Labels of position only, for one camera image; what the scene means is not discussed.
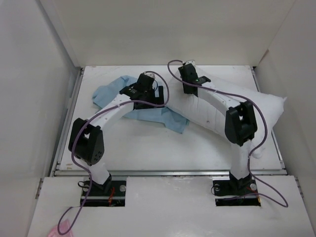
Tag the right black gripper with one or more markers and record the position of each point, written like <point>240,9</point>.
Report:
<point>184,91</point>

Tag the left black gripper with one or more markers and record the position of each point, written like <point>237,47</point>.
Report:
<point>145,106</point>

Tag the light blue pillowcase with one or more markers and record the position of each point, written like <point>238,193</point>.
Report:
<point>105,94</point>

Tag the white pillow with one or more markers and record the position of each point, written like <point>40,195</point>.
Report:
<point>204,114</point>

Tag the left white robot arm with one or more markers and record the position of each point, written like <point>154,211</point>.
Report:
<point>86,142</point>

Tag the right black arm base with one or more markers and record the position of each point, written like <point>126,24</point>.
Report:
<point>232,192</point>

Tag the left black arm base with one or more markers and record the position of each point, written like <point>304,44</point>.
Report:
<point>110,195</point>

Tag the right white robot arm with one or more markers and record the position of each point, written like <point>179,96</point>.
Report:
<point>239,127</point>

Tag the pink cloth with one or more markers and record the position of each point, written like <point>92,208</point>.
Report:
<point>63,227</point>

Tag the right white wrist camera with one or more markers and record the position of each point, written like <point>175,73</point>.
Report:
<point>190,62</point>

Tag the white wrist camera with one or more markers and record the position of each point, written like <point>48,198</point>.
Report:
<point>190,62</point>
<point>152,75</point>

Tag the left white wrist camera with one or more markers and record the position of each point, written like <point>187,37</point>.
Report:
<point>152,75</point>

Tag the front aluminium rail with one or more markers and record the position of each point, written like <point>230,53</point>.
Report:
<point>143,173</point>

